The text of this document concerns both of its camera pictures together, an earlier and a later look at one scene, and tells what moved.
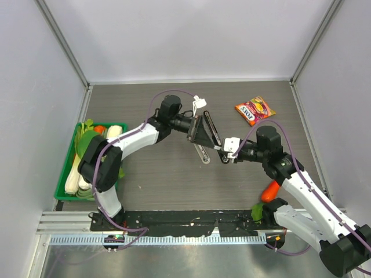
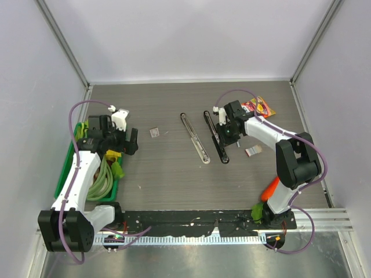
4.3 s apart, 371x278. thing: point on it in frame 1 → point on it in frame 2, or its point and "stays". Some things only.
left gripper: [197, 134] → [128, 146]
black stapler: [223, 156] stays
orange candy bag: [254, 109] stays
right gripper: [238, 158] → [225, 140]
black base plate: [230, 222] stays
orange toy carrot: [271, 192] stays
